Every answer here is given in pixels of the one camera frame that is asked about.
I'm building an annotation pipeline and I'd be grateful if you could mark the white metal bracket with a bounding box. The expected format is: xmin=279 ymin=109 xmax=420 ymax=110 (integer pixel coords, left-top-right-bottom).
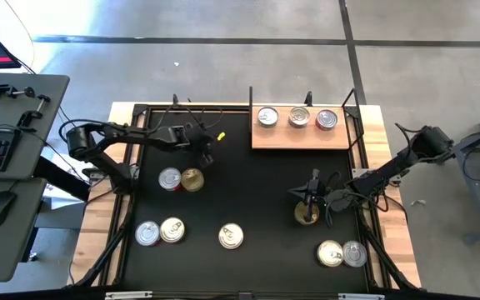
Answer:
xmin=104 ymin=290 xmax=154 ymax=300
xmin=337 ymin=292 xmax=386 ymax=300

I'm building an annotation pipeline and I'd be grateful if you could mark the black metal shelf frame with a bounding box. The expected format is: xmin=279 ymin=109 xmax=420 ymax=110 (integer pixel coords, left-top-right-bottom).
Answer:
xmin=247 ymin=86 xmax=366 ymax=152

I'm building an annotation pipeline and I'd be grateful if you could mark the red seafood can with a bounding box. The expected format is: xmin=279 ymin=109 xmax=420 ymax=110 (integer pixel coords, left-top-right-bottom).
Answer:
xmin=315 ymin=108 xmax=339 ymax=132
xmin=157 ymin=167 xmax=183 ymax=193
xmin=342 ymin=240 xmax=368 ymax=268
xmin=134 ymin=220 xmax=162 ymax=248

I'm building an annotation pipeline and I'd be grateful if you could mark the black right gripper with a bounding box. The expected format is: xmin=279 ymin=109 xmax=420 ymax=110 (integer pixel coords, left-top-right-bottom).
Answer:
xmin=288 ymin=168 xmax=333 ymax=223

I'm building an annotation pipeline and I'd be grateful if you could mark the silver-lidded green seafood can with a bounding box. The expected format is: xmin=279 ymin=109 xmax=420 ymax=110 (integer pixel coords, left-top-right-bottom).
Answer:
xmin=257 ymin=106 xmax=279 ymax=128

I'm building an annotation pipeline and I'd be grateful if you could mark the black desk clamp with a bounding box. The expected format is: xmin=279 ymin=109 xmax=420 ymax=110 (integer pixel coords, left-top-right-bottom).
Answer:
xmin=0 ymin=80 xmax=37 ymax=102
xmin=16 ymin=93 xmax=53 ymax=128

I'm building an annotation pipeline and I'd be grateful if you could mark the black table mat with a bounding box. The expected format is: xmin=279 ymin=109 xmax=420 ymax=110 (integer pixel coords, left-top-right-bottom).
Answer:
xmin=122 ymin=108 xmax=369 ymax=294

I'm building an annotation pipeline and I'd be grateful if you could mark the blue Wild Planet salmon can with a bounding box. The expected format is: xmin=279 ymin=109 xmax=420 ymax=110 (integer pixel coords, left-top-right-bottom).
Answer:
xmin=217 ymin=222 xmax=245 ymax=251
xmin=317 ymin=239 xmax=345 ymax=268
xmin=287 ymin=106 xmax=312 ymax=128
xmin=159 ymin=217 xmax=186 ymax=244

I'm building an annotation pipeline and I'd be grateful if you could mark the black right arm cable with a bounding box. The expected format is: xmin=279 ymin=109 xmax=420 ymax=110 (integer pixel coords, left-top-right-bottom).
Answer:
xmin=394 ymin=122 xmax=416 ymax=145

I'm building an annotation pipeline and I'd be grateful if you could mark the gold-lidded green seafood can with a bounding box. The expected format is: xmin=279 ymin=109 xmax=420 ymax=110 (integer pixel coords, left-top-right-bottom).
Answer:
xmin=180 ymin=167 xmax=206 ymax=193
xmin=293 ymin=200 xmax=321 ymax=227

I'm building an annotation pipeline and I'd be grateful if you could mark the grey desk top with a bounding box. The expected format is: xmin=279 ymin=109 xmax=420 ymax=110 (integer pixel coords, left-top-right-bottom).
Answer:
xmin=0 ymin=177 xmax=48 ymax=283
xmin=0 ymin=71 xmax=72 ymax=182

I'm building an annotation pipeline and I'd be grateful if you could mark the wooden shelf board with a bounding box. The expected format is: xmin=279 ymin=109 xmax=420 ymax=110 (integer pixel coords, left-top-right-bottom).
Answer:
xmin=250 ymin=105 xmax=351 ymax=151

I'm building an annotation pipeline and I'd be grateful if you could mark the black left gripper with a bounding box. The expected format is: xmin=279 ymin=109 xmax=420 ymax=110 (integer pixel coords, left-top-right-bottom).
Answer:
xmin=180 ymin=126 xmax=217 ymax=168

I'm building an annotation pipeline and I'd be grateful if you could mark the black metal table frame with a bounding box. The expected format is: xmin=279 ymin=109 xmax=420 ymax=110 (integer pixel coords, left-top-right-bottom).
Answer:
xmin=67 ymin=93 xmax=423 ymax=293

